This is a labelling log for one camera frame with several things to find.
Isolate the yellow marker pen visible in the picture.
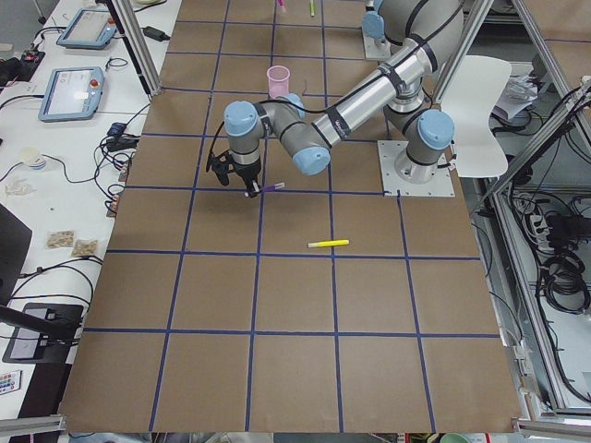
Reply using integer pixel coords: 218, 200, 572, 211
308, 239, 350, 248

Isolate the purple marker pen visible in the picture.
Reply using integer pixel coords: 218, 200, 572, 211
244, 182, 285, 198

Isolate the blue teach pendant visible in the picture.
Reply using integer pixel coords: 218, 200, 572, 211
38, 66, 104, 123
56, 8, 117, 50

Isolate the far blue teach pendant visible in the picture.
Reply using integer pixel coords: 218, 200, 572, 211
56, 8, 117, 50

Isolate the black camera stand base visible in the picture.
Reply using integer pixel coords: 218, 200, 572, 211
1, 303, 83, 365

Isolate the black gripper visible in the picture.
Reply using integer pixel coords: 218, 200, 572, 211
206, 150, 261, 198

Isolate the white plastic chair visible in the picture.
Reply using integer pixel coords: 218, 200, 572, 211
440, 55, 512, 178

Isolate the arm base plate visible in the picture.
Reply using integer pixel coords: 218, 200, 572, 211
363, 34, 392, 61
377, 140, 455, 198

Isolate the near blue teach pendant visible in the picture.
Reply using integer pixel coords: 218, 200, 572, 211
38, 66, 104, 123

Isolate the black power adapter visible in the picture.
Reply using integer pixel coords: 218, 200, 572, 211
142, 26, 170, 42

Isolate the aluminium frame post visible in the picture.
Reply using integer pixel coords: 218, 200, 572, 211
104, 0, 162, 97

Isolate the pink mesh cup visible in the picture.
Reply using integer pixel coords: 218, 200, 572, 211
266, 65, 291, 99

